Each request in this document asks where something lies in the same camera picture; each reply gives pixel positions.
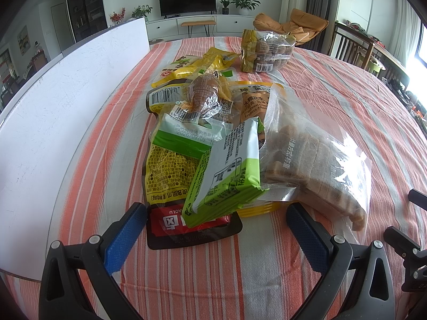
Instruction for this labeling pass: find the clear bag of bread slices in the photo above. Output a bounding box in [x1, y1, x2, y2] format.
[260, 92, 372, 232]

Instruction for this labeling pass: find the red yellow snack bag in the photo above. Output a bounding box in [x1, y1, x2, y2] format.
[142, 79, 242, 250]

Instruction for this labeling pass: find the green white snack pack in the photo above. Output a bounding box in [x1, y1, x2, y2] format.
[182, 117, 268, 227]

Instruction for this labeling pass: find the green white wafer pack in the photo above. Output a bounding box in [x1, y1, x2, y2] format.
[151, 113, 233, 159]

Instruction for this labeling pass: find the clear bun pack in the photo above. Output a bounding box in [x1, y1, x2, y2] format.
[169, 72, 233, 123]

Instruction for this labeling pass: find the yellow snack packet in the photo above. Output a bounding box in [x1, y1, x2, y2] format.
[151, 47, 240, 88]

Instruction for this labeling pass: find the white cardboard box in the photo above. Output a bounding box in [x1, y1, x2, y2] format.
[1, 18, 150, 281]

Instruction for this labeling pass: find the dark wooden chair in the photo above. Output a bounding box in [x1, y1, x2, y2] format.
[328, 21, 375, 70]

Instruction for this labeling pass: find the orange lounge chair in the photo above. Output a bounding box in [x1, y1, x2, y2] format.
[252, 9, 329, 46]

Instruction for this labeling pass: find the white tv cabinet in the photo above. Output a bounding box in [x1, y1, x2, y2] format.
[146, 14, 255, 41]

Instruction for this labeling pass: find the green potted plant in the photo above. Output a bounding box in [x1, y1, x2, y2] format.
[231, 0, 260, 16]

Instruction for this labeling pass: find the small potted plant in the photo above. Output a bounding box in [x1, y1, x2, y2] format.
[220, 0, 230, 14]

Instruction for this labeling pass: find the red flower vase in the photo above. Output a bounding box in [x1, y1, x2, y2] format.
[109, 7, 126, 25]

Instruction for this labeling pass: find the wooden bench stool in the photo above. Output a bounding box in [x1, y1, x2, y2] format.
[180, 19, 216, 38]

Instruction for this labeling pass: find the dark glass display cabinet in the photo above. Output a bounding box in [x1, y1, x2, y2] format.
[66, 0, 107, 42]

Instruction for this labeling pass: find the green plant left of tv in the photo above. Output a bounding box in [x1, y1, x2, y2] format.
[131, 4, 153, 18]

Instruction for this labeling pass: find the black television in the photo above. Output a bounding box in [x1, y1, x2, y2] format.
[159, 0, 216, 17]

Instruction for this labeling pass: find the wall painting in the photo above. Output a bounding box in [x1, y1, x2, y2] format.
[17, 25, 31, 56]

